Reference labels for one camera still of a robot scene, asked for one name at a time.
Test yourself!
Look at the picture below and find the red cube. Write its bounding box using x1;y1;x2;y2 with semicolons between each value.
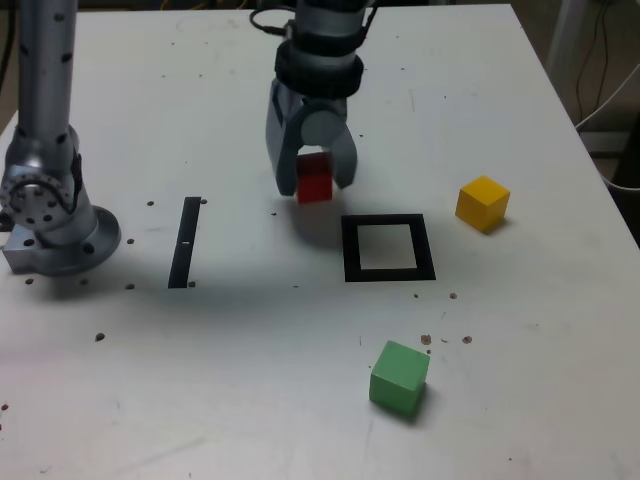
295;152;334;205

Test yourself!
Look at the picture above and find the black tape square outline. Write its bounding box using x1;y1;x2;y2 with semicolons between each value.
340;213;437;283

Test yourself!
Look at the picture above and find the white furniture post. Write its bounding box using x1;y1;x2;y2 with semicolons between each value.
544;0;594;76

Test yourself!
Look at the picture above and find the yellow cube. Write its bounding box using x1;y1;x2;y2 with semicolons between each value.
454;175;512;234

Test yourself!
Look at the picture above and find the black tape strip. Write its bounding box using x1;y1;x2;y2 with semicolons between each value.
167;196;202;290

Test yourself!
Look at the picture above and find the green cube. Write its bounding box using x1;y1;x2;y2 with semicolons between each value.
368;340;432;419

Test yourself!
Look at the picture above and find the white cable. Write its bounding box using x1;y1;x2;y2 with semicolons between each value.
573;63;640;132

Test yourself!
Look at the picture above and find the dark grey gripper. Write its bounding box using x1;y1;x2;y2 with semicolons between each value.
264;78;360;197

